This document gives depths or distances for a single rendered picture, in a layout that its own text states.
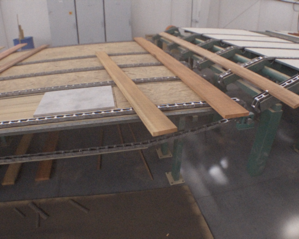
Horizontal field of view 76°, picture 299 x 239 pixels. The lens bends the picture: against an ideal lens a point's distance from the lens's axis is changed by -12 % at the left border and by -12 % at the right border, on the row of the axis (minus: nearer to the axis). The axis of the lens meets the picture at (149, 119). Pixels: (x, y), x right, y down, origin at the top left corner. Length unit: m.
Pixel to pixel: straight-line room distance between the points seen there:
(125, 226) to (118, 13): 5.97
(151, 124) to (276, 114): 1.17
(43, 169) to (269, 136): 2.26
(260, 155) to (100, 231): 1.58
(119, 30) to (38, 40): 2.70
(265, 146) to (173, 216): 1.06
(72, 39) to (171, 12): 3.36
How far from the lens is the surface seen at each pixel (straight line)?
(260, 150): 2.19
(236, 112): 1.53
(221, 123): 1.83
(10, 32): 7.97
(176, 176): 2.11
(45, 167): 2.48
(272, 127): 2.10
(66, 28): 6.89
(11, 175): 2.56
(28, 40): 6.82
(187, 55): 3.47
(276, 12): 10.17
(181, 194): 2.03
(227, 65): 2.55
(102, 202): 1.99
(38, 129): 1.51
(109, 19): 6.82
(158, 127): 1.25
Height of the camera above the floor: 1.52
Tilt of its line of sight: 29 degrees down
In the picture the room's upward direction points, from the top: straight up
